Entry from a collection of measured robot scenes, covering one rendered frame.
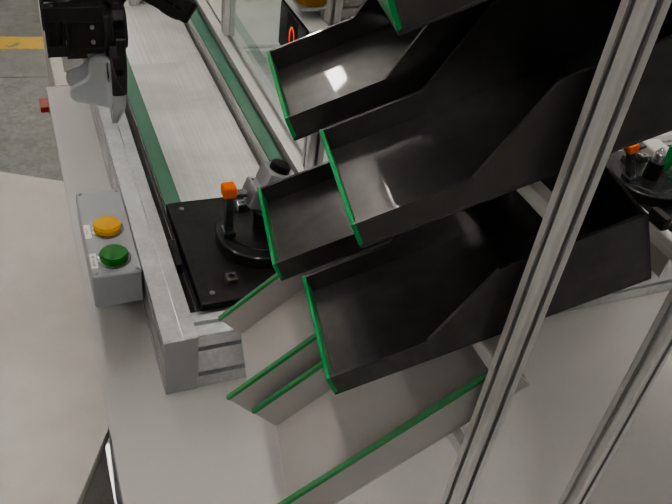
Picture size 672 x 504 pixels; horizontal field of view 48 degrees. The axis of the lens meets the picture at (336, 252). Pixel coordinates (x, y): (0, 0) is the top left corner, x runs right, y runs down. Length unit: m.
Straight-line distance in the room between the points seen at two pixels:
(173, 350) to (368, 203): 0.50
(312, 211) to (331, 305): 0.13
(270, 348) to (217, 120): 0.73
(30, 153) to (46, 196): 1.77
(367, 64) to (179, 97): 0.95
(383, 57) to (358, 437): 0.37
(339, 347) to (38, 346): 0.59
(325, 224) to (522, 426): 0.48
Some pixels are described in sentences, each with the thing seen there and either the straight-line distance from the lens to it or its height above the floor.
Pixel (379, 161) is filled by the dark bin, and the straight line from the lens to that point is 0.60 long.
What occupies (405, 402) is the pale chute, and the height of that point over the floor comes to 1.10.
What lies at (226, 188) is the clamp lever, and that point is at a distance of 1.06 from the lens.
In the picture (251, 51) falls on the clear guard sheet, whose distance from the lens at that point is 1.64.
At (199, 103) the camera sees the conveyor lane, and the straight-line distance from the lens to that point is 1.61.
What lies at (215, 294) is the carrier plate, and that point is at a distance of 1.05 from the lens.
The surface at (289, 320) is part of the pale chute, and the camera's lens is 0.91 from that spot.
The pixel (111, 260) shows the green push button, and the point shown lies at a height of 0.97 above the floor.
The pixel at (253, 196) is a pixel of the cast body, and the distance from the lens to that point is 1.07.
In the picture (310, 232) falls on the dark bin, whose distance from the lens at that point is 0.78.
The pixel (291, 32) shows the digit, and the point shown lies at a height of 1.21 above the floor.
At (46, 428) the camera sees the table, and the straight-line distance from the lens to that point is 1.06.
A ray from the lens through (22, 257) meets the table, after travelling 1.31.
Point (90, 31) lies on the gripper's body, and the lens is 0.84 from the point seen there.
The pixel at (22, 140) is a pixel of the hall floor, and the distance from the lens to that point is 3.30.
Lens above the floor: 1.68
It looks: 39 degrees down
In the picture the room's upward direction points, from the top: 9 degrees clockwise
